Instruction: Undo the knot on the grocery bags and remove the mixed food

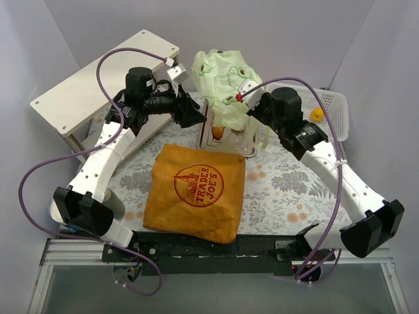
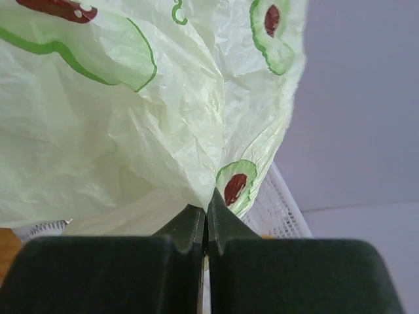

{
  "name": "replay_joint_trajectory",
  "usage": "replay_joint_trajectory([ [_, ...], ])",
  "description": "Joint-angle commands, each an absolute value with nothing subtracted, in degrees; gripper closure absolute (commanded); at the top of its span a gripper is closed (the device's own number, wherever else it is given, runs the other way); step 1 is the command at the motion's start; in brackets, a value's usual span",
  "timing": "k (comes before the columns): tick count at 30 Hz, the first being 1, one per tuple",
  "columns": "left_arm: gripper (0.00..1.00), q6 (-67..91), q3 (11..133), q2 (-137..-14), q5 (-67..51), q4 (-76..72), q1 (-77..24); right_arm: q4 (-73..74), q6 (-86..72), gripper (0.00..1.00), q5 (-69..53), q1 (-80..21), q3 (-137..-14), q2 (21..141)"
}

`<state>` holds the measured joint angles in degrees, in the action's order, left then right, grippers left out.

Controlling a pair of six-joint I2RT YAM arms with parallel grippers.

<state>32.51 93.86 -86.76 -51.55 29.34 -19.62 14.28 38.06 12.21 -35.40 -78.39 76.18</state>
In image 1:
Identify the aluminium frame rail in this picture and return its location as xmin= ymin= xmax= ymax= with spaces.
xmin=29 ymin=239 xmax=409 ymax=313

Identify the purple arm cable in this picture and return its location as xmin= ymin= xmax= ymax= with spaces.
xmin=18 ymin=47 xmax=171 ymax=296
xmin=242 ymin=77 xmax=344 ymax=284

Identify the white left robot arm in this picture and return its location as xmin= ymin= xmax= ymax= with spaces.
xmin=50 ymin=64 xmax=206 ymax=262

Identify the stainless steel tray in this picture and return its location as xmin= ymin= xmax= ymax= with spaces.
xmin=196 ymin=100 xmax=259 ymax=158

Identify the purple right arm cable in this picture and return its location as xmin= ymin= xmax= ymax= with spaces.
xmin=242 ymin=77 xmax=344 ymax=284

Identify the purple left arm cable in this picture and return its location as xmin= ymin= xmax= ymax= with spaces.
xmin=18 ymin=47 xmax=171 ymax=296

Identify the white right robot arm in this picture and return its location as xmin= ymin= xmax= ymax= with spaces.
xmin=237 ymin=83 xmax=405 ymax=260

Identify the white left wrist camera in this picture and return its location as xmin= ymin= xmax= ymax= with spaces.
xmin=166 ymin=58 xmax=189 ymax=86

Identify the floral patterned table mat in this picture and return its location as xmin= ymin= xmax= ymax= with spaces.
xmin=108 ymin=115 xmax=335 ymax=235

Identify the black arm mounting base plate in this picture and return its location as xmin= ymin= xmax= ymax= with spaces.
xmin=101 ymin=232 xmax=338 ymax=277

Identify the mustard yellow tote bag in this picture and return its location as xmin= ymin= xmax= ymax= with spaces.
xmin=143 ymin=144 xmax=246 ymax=244

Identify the yellow toy lemon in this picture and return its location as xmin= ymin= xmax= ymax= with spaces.
xmin=310 ymin=107 xmax=325 ymax=122

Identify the light green plastic grocery bag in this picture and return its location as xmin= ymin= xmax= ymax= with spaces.
xmin=191 ymin=49 xmax=262 ymax=132

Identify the long orange toy bread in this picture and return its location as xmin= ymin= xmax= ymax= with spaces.
xmin=211 ymin=125 xmax=225 ymax=141

